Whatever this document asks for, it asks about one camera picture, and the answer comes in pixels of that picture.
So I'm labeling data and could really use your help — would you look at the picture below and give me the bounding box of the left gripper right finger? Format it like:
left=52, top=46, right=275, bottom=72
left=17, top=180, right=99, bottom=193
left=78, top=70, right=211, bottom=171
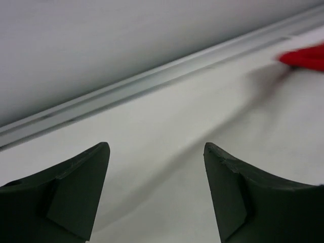
left=204, top=143, right=323, bottom=242

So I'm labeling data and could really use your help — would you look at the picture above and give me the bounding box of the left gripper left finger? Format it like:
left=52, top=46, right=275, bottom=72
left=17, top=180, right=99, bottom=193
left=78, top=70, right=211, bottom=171
left=1, top=142, right=110, bottom=243

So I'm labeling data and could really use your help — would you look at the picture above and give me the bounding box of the red patterned pillowcase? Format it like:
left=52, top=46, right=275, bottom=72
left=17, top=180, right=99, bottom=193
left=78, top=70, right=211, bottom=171
left=277, top=43, right=323, bottom=72

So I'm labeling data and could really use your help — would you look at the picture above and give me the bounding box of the aluminium table frame rail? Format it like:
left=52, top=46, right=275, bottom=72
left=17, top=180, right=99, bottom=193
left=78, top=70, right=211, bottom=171
left=1, top=3, right=323, bottom=150

